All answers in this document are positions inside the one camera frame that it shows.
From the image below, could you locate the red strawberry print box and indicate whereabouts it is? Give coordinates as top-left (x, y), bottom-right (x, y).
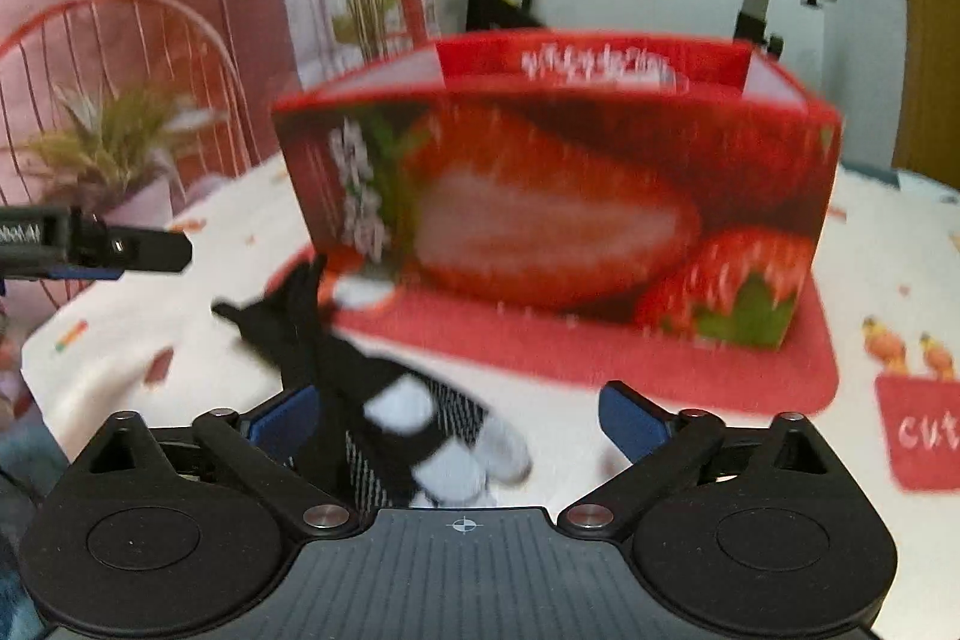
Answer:
top-left (271, 31), bottom-right (842, 352)

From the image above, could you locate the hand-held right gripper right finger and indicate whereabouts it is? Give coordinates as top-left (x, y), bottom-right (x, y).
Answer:
top-left (559, 381), bottom-right (845, 536)

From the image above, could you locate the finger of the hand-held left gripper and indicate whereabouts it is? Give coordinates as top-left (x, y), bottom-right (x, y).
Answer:
top-left (45, 206), bottom-right (193, 283)

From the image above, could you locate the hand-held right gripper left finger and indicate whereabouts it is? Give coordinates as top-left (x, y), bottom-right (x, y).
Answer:
top-left (71, 385), bottom-right (357, 536)

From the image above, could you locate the red box lid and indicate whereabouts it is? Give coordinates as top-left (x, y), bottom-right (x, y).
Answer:
top-left (270, 250), bottom-right (839, 420)

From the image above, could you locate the black white plush toy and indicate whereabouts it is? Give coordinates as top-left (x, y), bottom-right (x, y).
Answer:
top-left (212, 254), bottom-right (533, 510)

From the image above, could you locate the wooden door frame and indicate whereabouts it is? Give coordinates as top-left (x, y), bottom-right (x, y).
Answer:
top-left (889, 0), bottom-right (960, 191)

